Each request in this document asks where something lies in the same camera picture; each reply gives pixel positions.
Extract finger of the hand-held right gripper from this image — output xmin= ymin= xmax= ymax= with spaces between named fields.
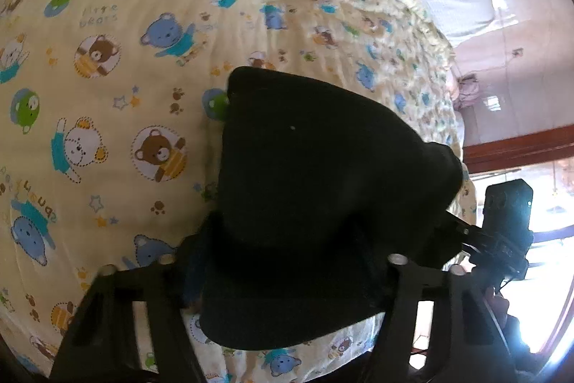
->
xmin=442 ymin=208 xmax=487 ymax=251

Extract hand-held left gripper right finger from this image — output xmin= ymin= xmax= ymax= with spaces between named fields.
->
xmin=365 ymin=253 xmax=516 ymax=383

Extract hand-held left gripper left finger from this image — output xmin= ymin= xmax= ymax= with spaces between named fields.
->
xmin=48 ymin=221 xmax=225 ymax=383

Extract black pants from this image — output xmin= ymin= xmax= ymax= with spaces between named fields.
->
xmin=199 ymin=66 xmax=465 ymax=351

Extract person's right hand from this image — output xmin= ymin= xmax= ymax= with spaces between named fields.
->
xmin=488 ymin=288 xmax=521 ymax=339

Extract bright window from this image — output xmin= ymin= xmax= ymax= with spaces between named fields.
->
xmin=469 ymin=161 xmax=574 ymax=366

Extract pink pillow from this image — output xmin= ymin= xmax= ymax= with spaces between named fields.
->
xmin=451 ymin=73 xmax=483 ymax=110

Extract yellow bear print blanket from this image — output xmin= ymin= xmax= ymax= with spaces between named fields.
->
xmin=0 ymin=0 xmax=476 ymax=381

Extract wooden door frame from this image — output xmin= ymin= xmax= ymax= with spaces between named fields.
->
xmin=462 ymin=125 xmax=574 ymax=179

